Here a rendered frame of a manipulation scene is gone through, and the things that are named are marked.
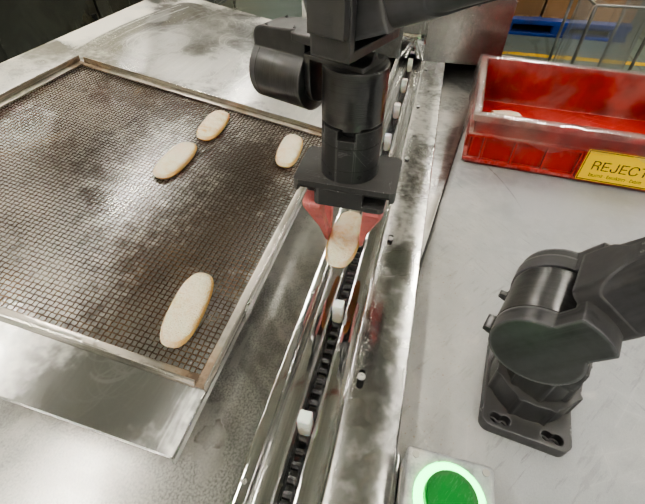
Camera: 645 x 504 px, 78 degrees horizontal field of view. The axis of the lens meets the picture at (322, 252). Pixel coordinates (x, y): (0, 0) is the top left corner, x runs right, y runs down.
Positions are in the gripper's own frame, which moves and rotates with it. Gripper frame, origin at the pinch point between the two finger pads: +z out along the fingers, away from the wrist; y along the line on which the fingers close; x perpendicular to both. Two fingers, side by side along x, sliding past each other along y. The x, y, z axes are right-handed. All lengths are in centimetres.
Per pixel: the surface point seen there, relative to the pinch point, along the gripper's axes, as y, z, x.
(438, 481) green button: -12.5, 2.4, 23.1
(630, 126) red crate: -52, 11, -62
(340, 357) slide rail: -2.3, 8.1, 11.3
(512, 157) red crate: -24.3, 8.4, -37.8
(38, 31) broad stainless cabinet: 163, 25, -121
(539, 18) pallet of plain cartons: -102, 81, -436
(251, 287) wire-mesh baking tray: 9.4, 4.1, 7.4
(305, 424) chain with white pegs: -0.8, 6.3, 20.1
